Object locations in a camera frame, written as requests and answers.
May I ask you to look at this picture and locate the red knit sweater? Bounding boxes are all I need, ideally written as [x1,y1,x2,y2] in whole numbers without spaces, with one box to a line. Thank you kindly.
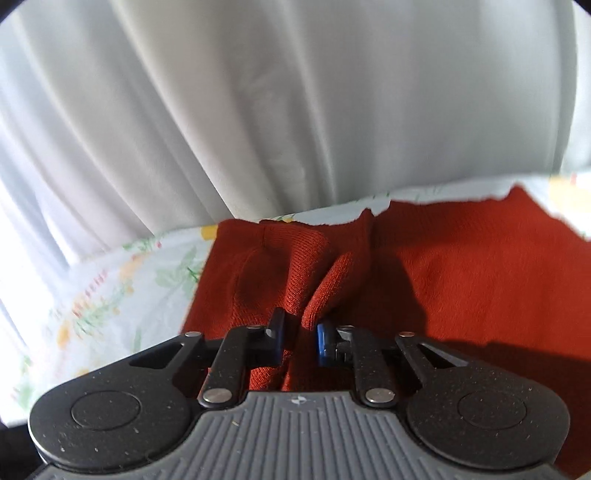
[184,188,590,476]

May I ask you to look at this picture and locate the floral bed sheet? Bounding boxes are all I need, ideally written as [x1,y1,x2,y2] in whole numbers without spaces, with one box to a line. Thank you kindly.
[1,170,590,424]

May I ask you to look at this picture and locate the white curtain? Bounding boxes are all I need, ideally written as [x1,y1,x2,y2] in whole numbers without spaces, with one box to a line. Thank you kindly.
[1,1,590,300]

